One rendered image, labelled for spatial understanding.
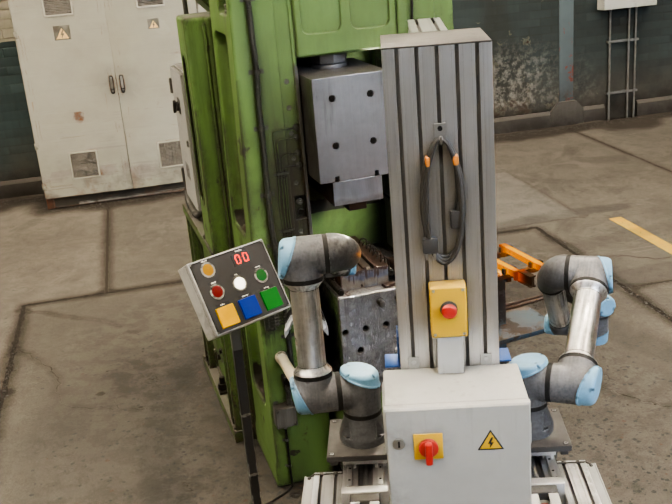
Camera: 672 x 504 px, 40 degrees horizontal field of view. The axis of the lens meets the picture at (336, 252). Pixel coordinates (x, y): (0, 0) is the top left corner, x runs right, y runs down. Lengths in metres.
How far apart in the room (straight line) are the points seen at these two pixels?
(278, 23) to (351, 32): 0.29
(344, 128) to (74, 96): 5.46
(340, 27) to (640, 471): 2.24
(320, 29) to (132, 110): 5.29
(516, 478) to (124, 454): 2.68
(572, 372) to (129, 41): 6.54
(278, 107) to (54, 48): 5.29
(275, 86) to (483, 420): 1.80
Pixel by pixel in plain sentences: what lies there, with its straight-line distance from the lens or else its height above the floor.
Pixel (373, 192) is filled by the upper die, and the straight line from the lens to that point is 3.64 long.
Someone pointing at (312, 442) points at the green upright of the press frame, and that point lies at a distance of 4.13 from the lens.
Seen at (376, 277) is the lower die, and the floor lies 0.95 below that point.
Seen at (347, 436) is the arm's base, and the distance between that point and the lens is 2.86.
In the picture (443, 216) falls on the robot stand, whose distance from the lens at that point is 2.25.
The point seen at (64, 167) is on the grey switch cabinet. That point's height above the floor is 0.38.
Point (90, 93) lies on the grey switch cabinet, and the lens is 8.77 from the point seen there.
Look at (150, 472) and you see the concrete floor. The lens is 4.47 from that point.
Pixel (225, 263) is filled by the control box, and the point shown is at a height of 1.16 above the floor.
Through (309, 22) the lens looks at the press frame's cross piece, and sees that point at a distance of 3.61.
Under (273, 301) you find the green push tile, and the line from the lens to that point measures 3.47.
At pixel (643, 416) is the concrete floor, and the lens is 4.68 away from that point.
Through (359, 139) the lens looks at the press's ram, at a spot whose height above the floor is 1.52.
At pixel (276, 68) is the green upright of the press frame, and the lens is 3.58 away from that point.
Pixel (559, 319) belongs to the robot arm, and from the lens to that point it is 3.33.
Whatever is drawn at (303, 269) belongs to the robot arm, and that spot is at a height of 1.38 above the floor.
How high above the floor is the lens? 2.31
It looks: 20 degrees down
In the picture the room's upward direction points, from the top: 5 degrees counter-clockwise
